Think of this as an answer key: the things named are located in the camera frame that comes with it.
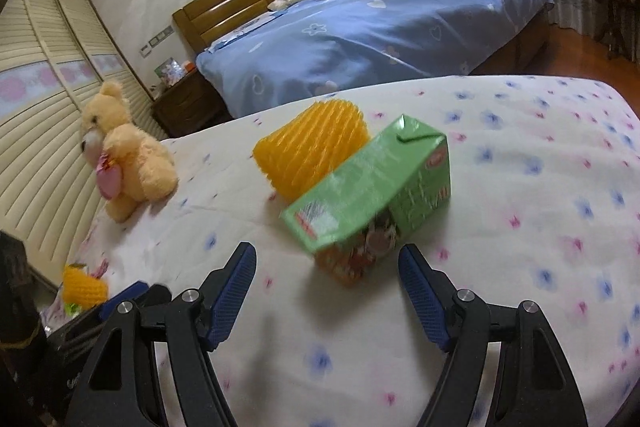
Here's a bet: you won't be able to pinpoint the wall switch panel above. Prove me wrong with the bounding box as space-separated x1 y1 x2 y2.
140 26 176 58

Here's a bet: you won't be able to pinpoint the white floral bed sheet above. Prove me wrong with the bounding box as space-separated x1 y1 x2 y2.
37 74 640 427

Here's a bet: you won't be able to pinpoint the person's dark clothing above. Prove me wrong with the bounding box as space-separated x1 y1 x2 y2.
0 231 48 427

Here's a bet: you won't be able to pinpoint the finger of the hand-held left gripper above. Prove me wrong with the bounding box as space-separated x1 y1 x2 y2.
99 281 173 323

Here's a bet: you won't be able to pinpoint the yellow foam fruit net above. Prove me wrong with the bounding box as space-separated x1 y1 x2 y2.
252 101 371 200
61 264 109 309

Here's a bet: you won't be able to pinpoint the wooden nightstand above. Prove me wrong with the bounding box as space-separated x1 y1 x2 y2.
150 69 234 140

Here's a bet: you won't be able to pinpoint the colourful picture frame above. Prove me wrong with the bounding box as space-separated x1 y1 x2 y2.
154 57 184 87

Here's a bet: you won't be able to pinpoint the cream louvred wardrobe doors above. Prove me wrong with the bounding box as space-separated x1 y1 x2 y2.
0 0 169 293

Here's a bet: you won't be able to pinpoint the green drink carton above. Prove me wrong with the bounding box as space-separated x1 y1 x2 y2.
279 113 452 289

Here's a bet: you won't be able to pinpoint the wooden headboard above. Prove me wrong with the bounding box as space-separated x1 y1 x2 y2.
172 0 331 56

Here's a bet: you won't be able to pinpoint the beige teddy bear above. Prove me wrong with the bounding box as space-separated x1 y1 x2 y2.
80 79 180 224

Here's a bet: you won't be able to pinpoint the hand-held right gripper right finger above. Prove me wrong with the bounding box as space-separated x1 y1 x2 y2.
397 243 591 427

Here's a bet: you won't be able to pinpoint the bed with blue sheet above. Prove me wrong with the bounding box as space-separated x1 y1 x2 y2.
195 0 556 120

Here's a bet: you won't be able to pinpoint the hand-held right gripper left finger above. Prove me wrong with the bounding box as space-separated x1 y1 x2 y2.
65 241 258 427

